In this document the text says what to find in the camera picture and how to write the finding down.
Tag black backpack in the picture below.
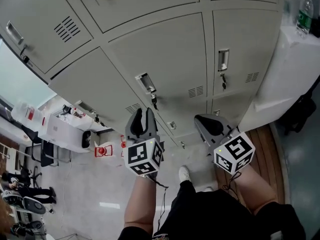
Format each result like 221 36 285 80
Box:
282 93 317 135

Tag white cardboard carton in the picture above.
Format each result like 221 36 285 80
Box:
37 112 92 154

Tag clear container red label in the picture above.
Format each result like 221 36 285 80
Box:
11 100 50 127

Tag white low counter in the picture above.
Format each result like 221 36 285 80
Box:
56 111 113 135

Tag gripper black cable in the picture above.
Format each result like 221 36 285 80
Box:
222 172 242 202
149 176 170 235

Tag black swivel chair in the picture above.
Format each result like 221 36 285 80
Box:
18 160 42 189

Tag person's black clothes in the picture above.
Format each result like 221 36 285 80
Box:
119 180 307 240

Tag brown wooden slat platform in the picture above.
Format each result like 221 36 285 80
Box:
214 126 286 205

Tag person's left forearm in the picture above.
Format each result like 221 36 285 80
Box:
123 175 160 237

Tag small white bin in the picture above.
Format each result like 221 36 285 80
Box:
81 129 93 150

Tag grey round-faced device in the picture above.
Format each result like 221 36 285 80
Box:
22 196 47 215

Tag person's right forearm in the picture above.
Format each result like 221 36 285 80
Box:
234 167 278 216

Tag green label water bottle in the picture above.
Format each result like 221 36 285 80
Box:
294 0 315 39

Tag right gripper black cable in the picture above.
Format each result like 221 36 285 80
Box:
222 172 242 202

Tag cluttered equipment rack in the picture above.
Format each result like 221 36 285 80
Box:
0 191 48 240

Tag beige metal locker cabinet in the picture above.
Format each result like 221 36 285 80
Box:
0 0 286 150

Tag large white box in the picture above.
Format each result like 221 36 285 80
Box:
238 25 320 135

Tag black bag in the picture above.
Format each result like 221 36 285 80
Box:
309 16 320 39

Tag white side desk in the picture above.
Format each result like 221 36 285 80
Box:
0 118 33 145

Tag grey metal locker door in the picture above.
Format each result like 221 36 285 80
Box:
107 12 208 122

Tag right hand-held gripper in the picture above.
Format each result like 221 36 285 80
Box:
193 113 256 176

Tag white floor cable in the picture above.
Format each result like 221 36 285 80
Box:
61 158 73 225

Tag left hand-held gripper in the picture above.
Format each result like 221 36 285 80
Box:
124 107 165 178

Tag person's left white shoe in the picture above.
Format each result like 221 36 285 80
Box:
178 165 192 185

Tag black office chair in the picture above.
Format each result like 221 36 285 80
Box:
21 125 72 167

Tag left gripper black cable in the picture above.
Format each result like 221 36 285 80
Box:
149 176 170 235

